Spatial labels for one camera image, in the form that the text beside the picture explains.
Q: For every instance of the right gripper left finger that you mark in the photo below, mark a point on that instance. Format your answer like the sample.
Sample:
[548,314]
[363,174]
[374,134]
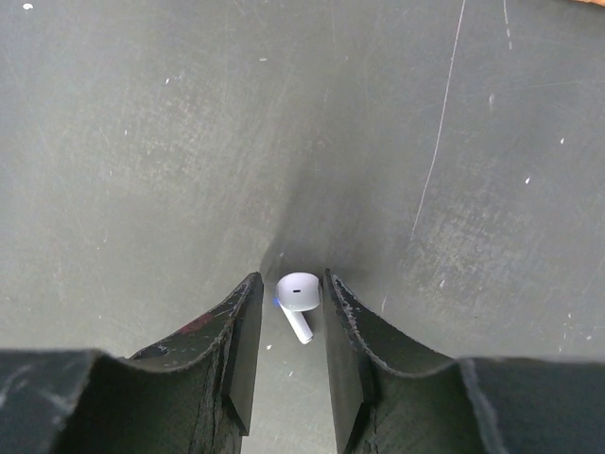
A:
[190,392]

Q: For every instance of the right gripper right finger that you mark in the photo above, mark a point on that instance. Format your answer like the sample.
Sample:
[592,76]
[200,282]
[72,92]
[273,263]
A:
[392,394]

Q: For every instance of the white earbud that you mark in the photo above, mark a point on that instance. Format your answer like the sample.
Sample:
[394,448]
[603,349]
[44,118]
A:
[296,294]

